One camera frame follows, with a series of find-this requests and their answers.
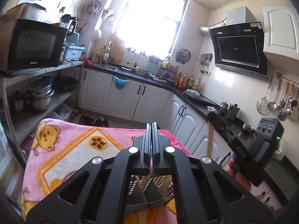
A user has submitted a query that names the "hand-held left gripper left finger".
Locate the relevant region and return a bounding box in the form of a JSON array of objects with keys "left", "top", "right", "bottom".
[{"left": 26, "top": 121, "right": 153, "bottom": 224}]

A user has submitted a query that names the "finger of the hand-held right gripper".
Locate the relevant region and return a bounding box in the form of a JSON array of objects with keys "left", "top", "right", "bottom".
[{"left": 207, "top": 112, "right": 235, "bottom": 150}]

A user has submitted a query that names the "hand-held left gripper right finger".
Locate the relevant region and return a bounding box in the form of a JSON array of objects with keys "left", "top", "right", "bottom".
[{"left": 152, "top": 121, "right": 274, "bottom": 224}]

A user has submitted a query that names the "dark grey perforated utensil basket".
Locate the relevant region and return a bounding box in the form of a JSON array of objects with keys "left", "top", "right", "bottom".
[{"left": 126, "top": 175, "right": 176, "bottom": 213}]

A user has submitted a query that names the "person's right hand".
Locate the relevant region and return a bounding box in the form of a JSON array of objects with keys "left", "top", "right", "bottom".
[{"left": 228, "top": 158, "right": 252, "bottom": 191}]

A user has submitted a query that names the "steel lidded pitcher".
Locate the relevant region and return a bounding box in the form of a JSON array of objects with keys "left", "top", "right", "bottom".
[{"left": 225, "top": 103, "right": 241, "bottom": 121}]

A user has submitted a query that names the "black knobbed kitchen appliance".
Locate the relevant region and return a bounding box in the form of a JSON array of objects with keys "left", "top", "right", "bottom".
[{"left": 248, "top": 118, "right": 284, "bottom": 166}]

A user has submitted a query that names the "black gas stove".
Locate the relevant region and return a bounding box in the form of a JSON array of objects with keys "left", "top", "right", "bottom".
[{"left": 183, "top": 89, "right": 219, "bottom": 106}]

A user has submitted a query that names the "row of condiment bottles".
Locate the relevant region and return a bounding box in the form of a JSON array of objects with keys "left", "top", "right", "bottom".
[{"left": 175, "top": 71, "right": 201, "bottom": 91}]

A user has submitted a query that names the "dark slipper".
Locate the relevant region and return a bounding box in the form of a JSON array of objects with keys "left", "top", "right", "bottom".
[
  {"left": 93, "top": 119, "right": 110, "bottom": 127},
  {"left": 79, "top": 115, "right": 95, "bottom": 125}
]

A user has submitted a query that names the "hanging steel ladle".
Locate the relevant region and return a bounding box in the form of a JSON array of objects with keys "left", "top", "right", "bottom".
[{"left": 267, "top": 78, "right": 281, "bottom": 111}]

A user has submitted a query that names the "row of hanging steel spoons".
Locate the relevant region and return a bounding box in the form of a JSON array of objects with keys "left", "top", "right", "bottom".
[{"left": 277, "top": 79, "right": 299, "bottom": 122}]

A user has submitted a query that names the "blue hanging plastic bin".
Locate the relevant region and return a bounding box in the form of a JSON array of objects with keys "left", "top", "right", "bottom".
[{"left": 114, "top": 76, "right": 129, "bottom": 90}]

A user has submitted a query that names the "black dish rack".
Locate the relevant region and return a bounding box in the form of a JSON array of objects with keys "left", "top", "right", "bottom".
[{"left": 159, "top": 64, "right": 179, "bottom": 80}]

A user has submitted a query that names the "pink printed bear blanket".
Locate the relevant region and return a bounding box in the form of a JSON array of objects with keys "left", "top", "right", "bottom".
[{"left": 21, "top": 118, "right": 194, "bottom": 224}]

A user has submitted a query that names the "black range hood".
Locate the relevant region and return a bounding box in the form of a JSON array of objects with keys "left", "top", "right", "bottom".
[{"left": 198, "top": 6, "right": 269, "bottom": 81}]

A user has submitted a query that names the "teal knife organizer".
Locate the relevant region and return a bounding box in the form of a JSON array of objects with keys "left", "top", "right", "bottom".
[{"left": 148, "top": 56, "right": 160, "bottom": 74}]

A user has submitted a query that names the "clear plastic storage box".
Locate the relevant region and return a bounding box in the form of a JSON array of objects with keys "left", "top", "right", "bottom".
[{"left": 49, "top": 103, "right": 72, "bottom": 123}]

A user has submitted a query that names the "beige cutting board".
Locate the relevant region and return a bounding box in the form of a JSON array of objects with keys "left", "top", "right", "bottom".
[{"left": 110, "top": 34, "right": 125, "bottom": 63}]

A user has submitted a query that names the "dark wok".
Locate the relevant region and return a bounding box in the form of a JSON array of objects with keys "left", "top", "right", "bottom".
[{"left": 55, "top": 76, "right": 78, "bottom": 91}]

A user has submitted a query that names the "yellow detergent bottle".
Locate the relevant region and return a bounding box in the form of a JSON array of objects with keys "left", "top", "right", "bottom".
[{"left": 92, "top": 49, "right": 103, "bottom": 63}]

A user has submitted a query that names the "metal shelf rack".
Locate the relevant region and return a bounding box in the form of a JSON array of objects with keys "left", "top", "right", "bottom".
[{"left": 0, "top": 61, "right": 84, "bottom": 145}]

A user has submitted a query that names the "white upper cabinet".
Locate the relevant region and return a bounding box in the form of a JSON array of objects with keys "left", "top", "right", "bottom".
[{"left": 263, "top": 6, "right": 299, "bottom": 60}]

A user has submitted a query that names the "stack of steel pots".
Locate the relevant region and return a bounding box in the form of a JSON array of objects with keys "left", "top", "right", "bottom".
[{"left": 26, "top": 79, "right": 55, "bottom": 112}]

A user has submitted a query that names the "grey-blue plastic box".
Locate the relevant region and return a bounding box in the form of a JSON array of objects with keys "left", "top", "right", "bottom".
[{"left": 64, "top": 44, "right": 85, "bottom": 60}]

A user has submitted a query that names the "kitchen window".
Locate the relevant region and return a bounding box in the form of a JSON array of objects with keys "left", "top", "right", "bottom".
[{"left": 114, "top": 0, "right": 189, "bottom": 57}]

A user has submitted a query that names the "small steel pot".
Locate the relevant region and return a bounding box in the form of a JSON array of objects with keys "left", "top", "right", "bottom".
[{"left": 13, "top": 91, "right": 26, "bottom": 112}]

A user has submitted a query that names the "black blender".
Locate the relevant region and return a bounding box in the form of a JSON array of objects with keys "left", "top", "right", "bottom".
[{"left": 60, "top": 14, "right": 77, "bottom": 36}]

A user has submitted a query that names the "black microwave oven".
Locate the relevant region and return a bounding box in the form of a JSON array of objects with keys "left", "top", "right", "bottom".
[{"left": 0, "top": 18, "right": 68, "bottom": 73}]

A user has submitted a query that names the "grey cardboard box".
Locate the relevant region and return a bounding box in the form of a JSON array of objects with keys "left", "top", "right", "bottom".
[{"left": 5, "top": 3, "right": 47, "bottom": 21}]

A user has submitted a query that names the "coiled grey hose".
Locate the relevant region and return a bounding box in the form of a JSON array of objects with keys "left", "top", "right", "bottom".
[{"left": 84, "top": 0, "right": 102, "bottom": 14}]

